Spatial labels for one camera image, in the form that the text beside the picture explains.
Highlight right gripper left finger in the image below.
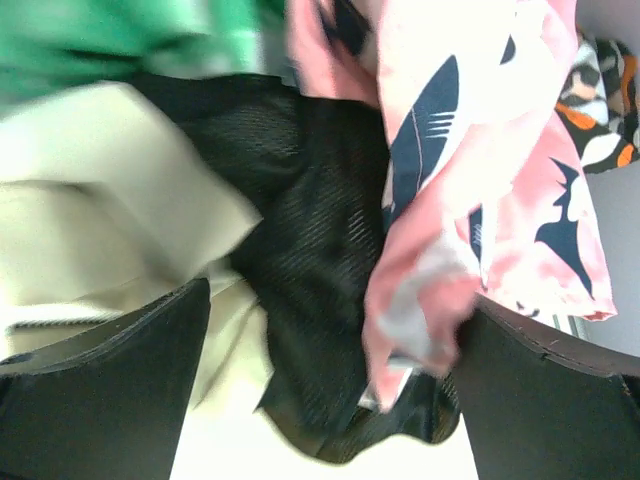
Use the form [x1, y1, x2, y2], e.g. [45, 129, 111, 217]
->
[1, 279, 210, 480]

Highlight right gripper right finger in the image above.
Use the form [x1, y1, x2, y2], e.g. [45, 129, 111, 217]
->
[452, 297, 639, 480]

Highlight beige jacket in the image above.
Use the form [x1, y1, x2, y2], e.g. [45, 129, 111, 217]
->
[1, 84, 272, 413]

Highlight pink patterned cloth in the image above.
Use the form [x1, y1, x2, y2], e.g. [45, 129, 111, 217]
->
[286, 1, 616, 410]

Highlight black mesh cloth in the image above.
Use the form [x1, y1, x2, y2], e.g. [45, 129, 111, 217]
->
[132, 74, 460, 464]

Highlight black orange patterned cloth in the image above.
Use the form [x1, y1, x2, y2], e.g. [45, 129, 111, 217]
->
[556, 34, 639, 174]

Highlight green white tie-dye cloth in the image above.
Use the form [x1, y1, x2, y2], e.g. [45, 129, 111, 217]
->
[1, 0, 285, 109]

